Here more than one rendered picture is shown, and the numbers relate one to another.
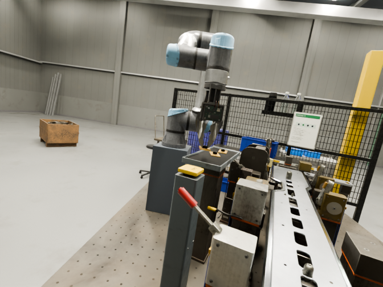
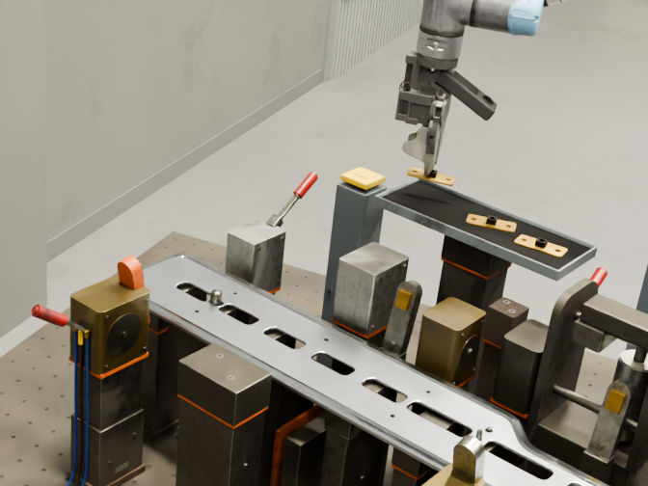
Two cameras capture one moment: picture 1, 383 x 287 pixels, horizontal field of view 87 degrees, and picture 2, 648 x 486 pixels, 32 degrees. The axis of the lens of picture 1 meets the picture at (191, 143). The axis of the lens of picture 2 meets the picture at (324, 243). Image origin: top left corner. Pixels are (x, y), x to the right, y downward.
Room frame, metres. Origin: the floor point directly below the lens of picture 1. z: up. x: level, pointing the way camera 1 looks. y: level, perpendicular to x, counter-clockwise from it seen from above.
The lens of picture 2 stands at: (0.99, -1.91, 1.97)
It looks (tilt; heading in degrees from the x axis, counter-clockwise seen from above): 26 degrees down; 104
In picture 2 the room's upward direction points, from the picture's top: 7 degrees clockwise
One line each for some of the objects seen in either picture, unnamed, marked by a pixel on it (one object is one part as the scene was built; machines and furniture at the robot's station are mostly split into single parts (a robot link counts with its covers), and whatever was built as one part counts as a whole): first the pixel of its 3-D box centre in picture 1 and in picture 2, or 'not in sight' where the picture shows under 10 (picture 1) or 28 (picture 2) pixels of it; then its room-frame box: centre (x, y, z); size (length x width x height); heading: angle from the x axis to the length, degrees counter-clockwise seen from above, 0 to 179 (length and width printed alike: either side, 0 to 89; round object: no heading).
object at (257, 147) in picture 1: (248, 188); (595, 441); (1.07, -0.35, 0.95); 0.18 x 0.13 x 0.49; 158
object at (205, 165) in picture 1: (215, 156); (482, 225); (0.82, -0.11, 1.16); 0.37 x 0.14 x 0.02; 158
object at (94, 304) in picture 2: not in sight; (101, 391); (0.28, -0.47, 0.88); 0.14 x 0.09 x 0.36; 68
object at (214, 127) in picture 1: (213, 135); (418, 150); (0.68, -0.07, 1.25); 0.06 x 0.03 x 0.09; 1
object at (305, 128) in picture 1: (304, 130); not in sight; (1.81, -0.98, 1.30); 0.23 x 0.02 x 0.31; 68
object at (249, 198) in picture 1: (237, 237); (364, 359); (0.67, -0.21, 0.90); 0.13 x 0.08 x 0.41; 68
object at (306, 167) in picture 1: (300, 184); not in sight; (1.54, -0.90, 0.88); 0.08 x 0.08 x 0.36; 68
